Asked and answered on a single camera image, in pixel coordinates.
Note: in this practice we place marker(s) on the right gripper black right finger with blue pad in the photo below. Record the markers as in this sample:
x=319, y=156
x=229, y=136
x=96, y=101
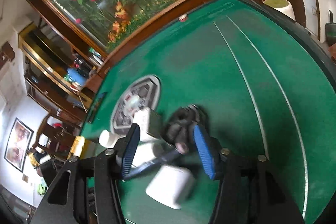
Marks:
x=248, y=192

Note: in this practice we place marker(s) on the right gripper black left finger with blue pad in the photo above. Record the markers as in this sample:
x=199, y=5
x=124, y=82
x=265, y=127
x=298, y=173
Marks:
x=85, y=190

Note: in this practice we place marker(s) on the yellow-edged cardboard box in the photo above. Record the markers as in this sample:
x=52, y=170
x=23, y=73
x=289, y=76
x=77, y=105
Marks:
x=82, y=148

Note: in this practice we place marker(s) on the black rod with silver ring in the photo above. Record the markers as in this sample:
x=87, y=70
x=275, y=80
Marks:
x=170, y=155

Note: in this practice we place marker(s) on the white round bottle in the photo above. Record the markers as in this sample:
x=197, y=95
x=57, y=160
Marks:
x=108, y=139

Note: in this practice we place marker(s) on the white square plastic container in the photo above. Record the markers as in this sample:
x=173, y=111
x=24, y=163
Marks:
x=171, y=186

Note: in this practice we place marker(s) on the small silver pink-label box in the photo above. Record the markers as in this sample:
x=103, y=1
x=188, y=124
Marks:
x=150, y=124

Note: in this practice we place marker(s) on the black plastic funnel base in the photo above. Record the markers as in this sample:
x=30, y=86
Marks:
x=180, y=126

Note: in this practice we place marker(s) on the white barcode medicine box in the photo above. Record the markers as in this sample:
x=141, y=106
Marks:
x=146, y=152

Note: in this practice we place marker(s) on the wooden chair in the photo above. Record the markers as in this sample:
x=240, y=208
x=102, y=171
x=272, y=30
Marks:
x=58, y=135

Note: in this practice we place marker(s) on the framed landscape painting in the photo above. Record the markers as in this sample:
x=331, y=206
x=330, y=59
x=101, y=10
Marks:
x=17, y=144

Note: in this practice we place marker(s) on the black smartphone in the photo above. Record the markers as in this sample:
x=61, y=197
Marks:
x=95, y=107

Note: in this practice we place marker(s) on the mahjong table centre control panel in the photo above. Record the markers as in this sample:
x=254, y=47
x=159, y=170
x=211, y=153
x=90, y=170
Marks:
x=144, y=92

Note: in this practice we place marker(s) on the blue thermos jug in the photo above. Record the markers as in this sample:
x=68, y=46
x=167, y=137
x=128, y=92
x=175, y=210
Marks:
x=73, y=76

